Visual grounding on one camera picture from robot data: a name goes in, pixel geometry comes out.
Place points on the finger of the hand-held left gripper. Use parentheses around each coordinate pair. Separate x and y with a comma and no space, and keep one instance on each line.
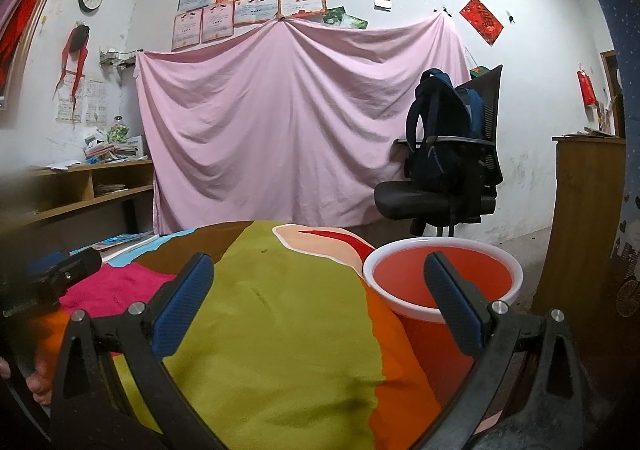
(77,264)
(47,262)

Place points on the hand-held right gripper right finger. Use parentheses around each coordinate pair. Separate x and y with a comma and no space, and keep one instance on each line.
(457,305)

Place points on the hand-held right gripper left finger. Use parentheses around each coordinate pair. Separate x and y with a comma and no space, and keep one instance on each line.
(182,300)

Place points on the orange basin with white rim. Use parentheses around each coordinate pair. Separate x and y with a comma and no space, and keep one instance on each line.
(400,275)

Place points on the person's left hand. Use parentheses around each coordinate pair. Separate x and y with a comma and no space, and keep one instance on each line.
(37,385)

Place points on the colourful picture book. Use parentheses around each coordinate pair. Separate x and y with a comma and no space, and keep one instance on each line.
(125,240)

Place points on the wooden shelf desk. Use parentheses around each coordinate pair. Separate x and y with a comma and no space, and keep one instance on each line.
(75,185)

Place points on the colourful printed blanket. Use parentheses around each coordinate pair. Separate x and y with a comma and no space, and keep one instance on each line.
(280,330)

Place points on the stack of books and papers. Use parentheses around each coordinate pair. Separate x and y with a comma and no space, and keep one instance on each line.
(117,149)

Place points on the glass jar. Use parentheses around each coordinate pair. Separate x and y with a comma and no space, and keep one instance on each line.
(118,131)

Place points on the wooden cabinet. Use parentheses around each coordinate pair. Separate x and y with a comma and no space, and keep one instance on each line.
(580,210)

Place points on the dark blue backpack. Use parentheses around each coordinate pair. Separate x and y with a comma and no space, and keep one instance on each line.
(440,115)

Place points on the pink hanging sheet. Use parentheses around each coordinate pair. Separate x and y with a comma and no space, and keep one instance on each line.
(275,120)

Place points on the black mesh office chair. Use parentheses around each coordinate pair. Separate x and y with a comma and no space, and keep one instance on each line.
(487,100)

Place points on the red and black hanging ornament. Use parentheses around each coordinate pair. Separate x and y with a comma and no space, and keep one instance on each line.
(77,43)

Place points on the red cloth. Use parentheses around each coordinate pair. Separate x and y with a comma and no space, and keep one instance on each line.
(20,25)

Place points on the green photo print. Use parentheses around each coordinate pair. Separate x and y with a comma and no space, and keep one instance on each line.
(356,23)
(333,16)

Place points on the blue patterned curtain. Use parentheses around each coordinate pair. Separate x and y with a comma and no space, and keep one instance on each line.
(622,30)

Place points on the paper wall calendar sheets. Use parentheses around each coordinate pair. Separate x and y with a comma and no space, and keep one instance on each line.
(95,100)

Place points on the green and red wall item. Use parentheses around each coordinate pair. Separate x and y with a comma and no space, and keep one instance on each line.
(477,71)

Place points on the red hanging wall packet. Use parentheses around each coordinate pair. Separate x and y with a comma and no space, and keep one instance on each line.
(586,86)

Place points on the red paper wall decoration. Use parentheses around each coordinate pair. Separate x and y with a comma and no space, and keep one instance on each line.
(481,20)

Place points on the black and white wall sticker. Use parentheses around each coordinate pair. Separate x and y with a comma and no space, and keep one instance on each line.
(382,0)

